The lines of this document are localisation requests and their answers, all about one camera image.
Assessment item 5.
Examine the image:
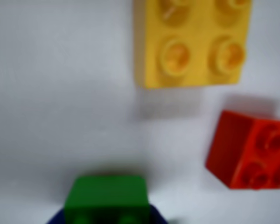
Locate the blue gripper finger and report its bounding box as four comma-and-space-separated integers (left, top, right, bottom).
46, 202, 171, 224

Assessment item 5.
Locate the green 2x2 block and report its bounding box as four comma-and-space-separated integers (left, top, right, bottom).
64, 175, 152, 224

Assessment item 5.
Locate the yellow 2x2 block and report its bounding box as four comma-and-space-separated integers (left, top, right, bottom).
133, 0, 252, 90

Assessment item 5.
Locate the red 2x2 block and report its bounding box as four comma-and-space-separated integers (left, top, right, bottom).
205, 110, 280, 190

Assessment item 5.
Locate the white foam board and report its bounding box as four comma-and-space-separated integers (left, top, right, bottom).
0, 0, 280, 224

